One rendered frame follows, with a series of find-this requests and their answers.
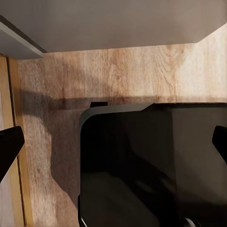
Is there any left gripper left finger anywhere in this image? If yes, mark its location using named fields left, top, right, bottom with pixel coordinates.
left=0, top=126, right=25, bottom=183

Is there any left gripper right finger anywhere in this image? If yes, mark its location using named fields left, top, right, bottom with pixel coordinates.
left=212, top=126, right=227, bottom=164

